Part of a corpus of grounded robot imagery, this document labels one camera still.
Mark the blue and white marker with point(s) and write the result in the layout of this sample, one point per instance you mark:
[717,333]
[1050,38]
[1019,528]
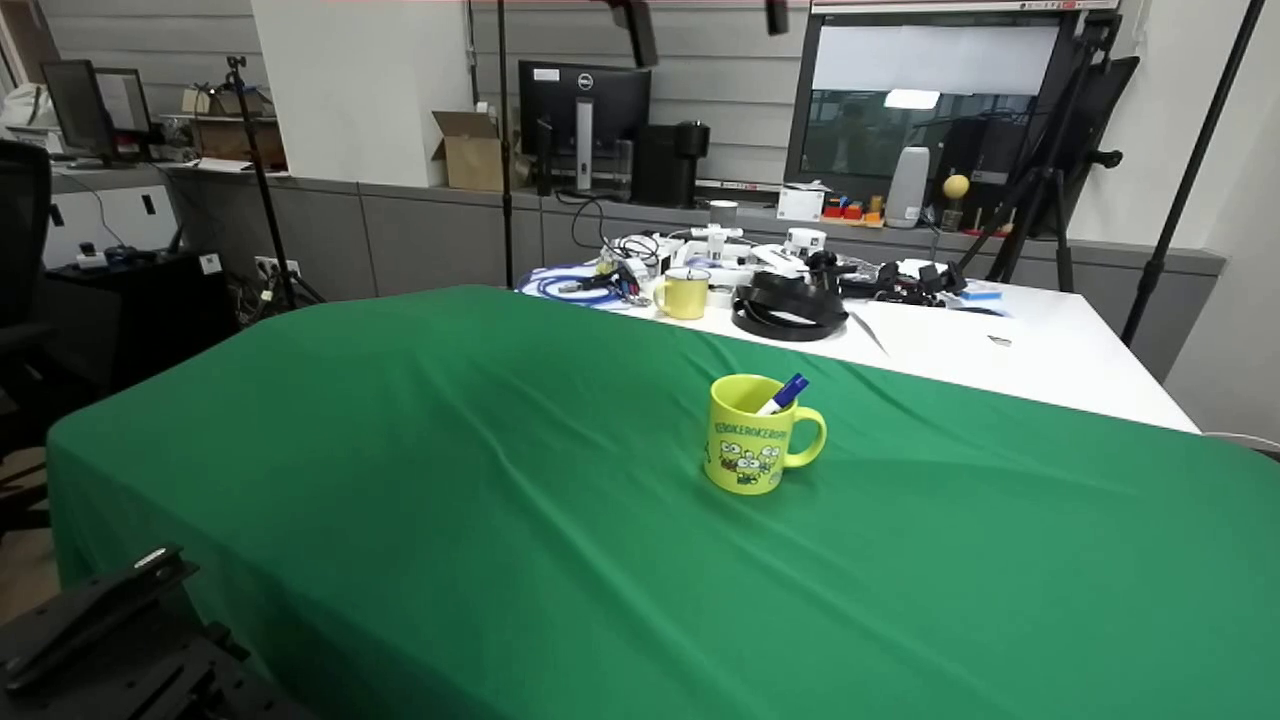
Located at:
[790,391]

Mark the yellow cartoon print mug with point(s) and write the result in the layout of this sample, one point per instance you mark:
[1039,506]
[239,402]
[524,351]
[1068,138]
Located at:
[740,454]

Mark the small pale yellow cup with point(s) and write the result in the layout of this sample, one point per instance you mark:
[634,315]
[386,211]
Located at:
[687,297]

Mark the white device clutter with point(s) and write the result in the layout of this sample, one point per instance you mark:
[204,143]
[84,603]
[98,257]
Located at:
[705,250]

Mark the black computer tower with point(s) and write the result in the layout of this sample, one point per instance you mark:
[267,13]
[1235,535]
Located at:
[665,165]

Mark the white container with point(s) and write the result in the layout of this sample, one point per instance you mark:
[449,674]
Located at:
[801,201]

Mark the green tablecloth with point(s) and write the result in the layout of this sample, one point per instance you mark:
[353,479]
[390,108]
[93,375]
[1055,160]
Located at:
[464,506]

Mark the thin grey pen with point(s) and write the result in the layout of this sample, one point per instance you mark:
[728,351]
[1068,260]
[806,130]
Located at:
[869,331]

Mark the small red items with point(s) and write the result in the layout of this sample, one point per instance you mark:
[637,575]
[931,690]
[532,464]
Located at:
[855,211]

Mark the open cardboard box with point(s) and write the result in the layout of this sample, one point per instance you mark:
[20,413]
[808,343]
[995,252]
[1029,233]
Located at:
[472,160]

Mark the vertical black pole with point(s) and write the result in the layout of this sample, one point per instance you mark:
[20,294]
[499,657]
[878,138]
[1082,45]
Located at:
[504,132]

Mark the black Dell monitor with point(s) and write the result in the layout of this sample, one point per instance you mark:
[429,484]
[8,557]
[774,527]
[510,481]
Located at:
[586,101]

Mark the black headset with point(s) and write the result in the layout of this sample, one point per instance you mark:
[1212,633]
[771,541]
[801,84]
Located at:
[922,283]

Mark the white cylinder speaker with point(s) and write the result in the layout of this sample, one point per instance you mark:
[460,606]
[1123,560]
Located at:
[910,185]

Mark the yellow ball on stand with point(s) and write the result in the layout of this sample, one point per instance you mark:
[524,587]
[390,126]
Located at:
[956,185]

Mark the black light stand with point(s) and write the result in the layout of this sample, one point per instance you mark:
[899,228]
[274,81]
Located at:
[260,185]

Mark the brown cardboard box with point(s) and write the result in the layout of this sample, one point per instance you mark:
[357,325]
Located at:
[234,143]

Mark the black cabinet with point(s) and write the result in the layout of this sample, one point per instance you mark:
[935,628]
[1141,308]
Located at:
[132,323]

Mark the slanted black pole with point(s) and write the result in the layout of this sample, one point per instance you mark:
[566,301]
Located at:
[1190,165]

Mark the dark desk monitor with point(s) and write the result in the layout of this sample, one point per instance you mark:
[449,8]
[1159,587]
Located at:
[83,106]

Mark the black office chair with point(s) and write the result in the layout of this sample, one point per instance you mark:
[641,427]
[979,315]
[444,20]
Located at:
[20,227]

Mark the black camera tripod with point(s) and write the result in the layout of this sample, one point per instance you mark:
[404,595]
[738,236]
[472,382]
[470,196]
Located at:
[1055,201]

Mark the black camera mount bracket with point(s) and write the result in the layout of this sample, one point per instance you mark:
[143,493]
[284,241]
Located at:
[93,627]

